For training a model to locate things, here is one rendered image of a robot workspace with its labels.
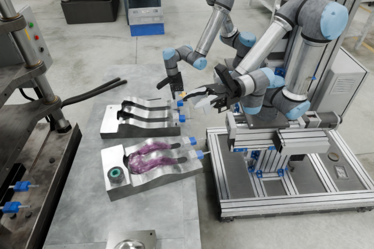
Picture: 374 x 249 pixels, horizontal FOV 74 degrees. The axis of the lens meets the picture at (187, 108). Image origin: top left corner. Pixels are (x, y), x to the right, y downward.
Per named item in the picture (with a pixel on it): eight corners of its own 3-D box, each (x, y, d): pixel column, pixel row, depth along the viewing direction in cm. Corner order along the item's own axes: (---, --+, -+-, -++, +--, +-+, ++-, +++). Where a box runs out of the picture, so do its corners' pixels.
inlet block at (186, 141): (202, 138, 153) (202, 132, 149) (205, 143, 149) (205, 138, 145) (182, 143, 149) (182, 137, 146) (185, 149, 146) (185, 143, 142)
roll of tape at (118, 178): (117, 186, 119) (116, 182, 116) (104, 179, 121) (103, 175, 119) (128, 174, 124) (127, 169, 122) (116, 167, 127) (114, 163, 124)
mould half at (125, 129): (179, 109, 177) (179, 94, 168) (180, 136, 157) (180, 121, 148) (109, 111, 175) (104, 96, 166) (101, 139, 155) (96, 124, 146)
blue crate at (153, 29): (163, 25, 477) (162, 14, 462) (165, 35, 446) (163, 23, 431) (131, 27, 470) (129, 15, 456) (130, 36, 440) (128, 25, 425)
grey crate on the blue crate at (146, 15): (162, 14, 462) (162, 6, 452) (163, 23, 432) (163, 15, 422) (129, 16, 456) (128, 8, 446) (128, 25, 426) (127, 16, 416)
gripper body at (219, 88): (217, 114, 86) (244, 103, 90) (217, 94, 81) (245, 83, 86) (205, 104, 92) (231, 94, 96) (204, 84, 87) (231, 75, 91)
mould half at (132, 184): (186, 139, 155) (186, 127, 148) (202, 173, 137) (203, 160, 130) (105, 162, 142) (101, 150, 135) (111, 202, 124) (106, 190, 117)
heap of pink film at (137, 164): (170, 142, 146) (169, 133, 141) (179, 165, 134) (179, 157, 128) (126, 154, 139) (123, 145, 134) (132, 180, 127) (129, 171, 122)
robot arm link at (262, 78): (273, 90, 97) (279, 71, 91) (252, 99, 93) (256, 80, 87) (259, 80, 102) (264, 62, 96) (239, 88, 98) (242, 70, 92)
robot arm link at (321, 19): (284, 100, 131) (321, -9, 94) (307, 118, 121) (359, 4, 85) (267, 108, 126) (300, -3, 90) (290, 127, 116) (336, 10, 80)
